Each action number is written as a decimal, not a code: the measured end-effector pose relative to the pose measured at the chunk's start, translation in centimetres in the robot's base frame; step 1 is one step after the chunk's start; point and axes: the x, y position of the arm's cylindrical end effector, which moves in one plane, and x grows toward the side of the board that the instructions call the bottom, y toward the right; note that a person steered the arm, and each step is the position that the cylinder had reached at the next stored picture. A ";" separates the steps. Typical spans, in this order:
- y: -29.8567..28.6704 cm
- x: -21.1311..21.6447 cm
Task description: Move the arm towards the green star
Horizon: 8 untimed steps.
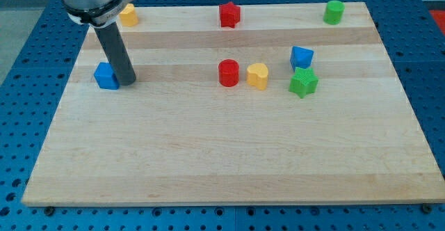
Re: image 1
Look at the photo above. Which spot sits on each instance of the board clamp screw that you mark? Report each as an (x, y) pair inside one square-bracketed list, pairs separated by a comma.
[(426, 208), (49, 211)]

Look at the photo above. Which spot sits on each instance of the blue cube block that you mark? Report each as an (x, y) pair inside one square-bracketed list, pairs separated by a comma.
[(105, 77)]

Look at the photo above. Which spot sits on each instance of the left board clamp screw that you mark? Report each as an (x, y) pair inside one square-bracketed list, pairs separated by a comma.
[(49, 211)]

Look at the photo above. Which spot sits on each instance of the red star block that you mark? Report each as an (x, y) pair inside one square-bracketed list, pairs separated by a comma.
[(230, 14)]

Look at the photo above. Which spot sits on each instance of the red cylinder block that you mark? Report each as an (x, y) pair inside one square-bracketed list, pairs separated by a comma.
[(228, 72)]

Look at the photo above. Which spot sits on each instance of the wooden board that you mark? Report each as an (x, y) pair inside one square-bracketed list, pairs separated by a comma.
[(178, 137)]

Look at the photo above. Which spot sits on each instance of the green cylinder block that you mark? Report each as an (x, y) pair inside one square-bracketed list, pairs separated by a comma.
[(333, 12)]

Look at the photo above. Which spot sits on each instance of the green star block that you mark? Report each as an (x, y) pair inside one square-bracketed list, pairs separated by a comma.
[(303, 82)]

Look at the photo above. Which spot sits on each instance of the right board clamp screw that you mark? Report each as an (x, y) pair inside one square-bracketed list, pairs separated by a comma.
[(426, 208)]

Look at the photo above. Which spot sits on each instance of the blue pentagon block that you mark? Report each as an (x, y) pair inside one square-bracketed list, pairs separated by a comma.
[(301, 57)]

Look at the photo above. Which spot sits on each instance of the yellow heart block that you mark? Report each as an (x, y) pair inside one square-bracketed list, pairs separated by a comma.
[(257, 75)]

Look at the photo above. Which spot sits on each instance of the yellow block behind arm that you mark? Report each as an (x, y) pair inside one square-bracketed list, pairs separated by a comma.
[(128, 16)]

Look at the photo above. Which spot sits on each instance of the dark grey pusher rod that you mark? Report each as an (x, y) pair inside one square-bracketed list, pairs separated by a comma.
[(116, 53)]

